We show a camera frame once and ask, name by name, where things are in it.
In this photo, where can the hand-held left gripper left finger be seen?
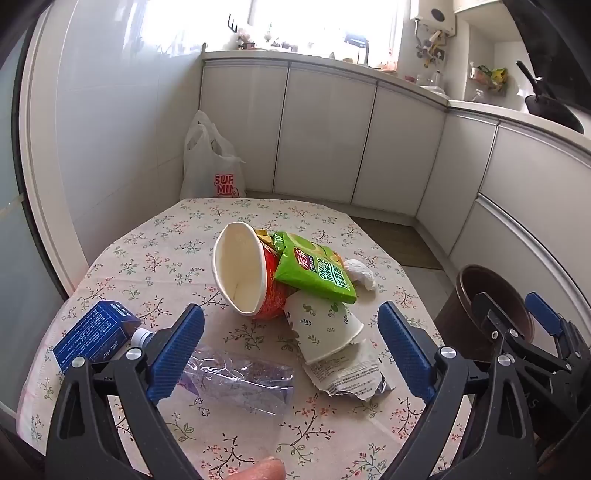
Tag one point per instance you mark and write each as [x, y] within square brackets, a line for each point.
[175, 355]

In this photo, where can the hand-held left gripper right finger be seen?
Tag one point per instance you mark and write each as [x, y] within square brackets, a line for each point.
[406, 355]

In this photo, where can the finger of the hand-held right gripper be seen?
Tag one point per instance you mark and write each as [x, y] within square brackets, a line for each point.
[542, 314]
[489, 318]

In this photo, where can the brown plastic trash bin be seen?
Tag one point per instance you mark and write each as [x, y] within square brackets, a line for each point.
[461, 314]

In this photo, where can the white torn wrapper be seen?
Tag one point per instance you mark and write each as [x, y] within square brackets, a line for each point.
[346, 374]

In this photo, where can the clear crushed plastic bottle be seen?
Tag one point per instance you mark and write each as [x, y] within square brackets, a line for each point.
[249, 383]

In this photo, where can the blue carton box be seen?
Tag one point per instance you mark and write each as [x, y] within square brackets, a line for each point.
[92, 332]

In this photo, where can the white tissue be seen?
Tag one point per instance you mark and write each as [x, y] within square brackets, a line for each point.
[362, 274]

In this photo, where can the leaf print paper cup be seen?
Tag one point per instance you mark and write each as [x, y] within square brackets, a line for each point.
[318, 327]

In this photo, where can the red instant noodle cup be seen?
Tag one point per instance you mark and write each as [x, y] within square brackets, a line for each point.
[240, 267]

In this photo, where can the green snack packet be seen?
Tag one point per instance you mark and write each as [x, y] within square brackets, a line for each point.
[314, 272]

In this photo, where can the person's left hand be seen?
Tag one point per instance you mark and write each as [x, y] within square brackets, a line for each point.
[261, 470]

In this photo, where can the floral tablecloth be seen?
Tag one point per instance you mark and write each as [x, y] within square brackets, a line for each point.
[184, 258]

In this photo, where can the white plastic shopping bag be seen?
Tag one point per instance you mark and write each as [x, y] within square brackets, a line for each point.
[212, 166]

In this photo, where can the black wok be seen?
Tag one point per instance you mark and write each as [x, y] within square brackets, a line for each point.
[554, 113]

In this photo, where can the white kitchen cabinets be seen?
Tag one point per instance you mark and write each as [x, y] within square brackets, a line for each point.
[323, 138]

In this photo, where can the green and yellow packages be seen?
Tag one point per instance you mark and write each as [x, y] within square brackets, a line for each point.
[491, 78]

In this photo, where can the black range hood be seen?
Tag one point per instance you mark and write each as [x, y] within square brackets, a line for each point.
[554, 46]

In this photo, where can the black faucet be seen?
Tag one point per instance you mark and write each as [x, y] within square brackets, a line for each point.
[358, 44]

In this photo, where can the white water heater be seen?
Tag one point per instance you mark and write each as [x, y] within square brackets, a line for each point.
[434, 16]

